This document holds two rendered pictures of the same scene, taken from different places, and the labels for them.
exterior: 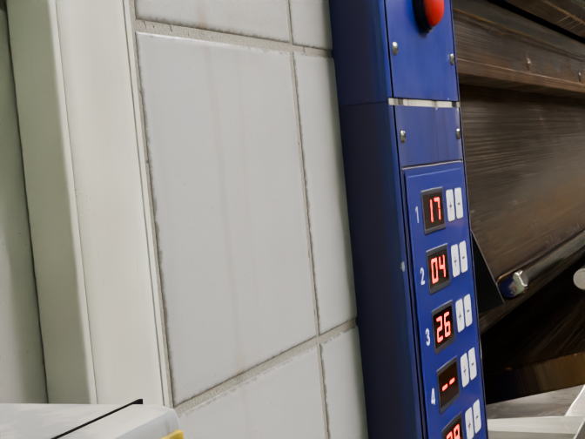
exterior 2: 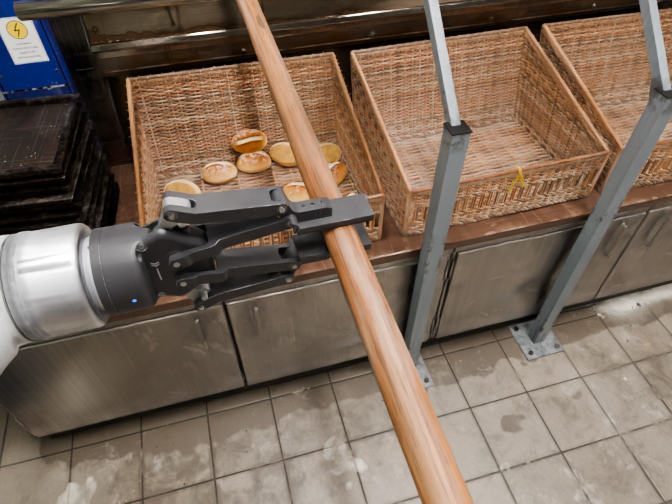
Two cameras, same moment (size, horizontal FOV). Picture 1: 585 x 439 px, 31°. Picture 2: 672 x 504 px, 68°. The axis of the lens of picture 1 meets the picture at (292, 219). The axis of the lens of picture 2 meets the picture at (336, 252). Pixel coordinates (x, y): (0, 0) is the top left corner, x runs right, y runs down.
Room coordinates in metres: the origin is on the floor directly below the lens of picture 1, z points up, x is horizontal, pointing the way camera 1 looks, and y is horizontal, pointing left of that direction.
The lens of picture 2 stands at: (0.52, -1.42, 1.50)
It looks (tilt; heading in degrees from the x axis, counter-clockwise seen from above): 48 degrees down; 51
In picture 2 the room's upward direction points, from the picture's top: straight up
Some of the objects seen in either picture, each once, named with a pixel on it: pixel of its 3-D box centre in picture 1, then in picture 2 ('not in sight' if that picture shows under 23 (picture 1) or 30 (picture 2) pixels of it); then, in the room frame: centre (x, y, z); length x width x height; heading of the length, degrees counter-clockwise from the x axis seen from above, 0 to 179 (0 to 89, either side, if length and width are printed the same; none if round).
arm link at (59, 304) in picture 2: not in sight; (67, 279); (0.51, -1.08, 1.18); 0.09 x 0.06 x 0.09; 66
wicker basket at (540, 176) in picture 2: not in sight; (469, 123); (1.56, -0.74, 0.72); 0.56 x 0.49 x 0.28; 157
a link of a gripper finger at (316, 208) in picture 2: not in sight; (301, 203); (0.70, -1.16, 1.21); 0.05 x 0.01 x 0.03; 156
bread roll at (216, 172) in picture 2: not in sight; (219, 170); (0.97, -0.36, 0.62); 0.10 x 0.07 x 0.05; 151
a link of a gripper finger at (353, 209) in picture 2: not in sight; (331, 213); (0.72, -1.17, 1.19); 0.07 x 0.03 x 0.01; 156
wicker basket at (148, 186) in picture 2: not in sight; (253, 158); (1.01, -0.49, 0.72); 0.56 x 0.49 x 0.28; 156
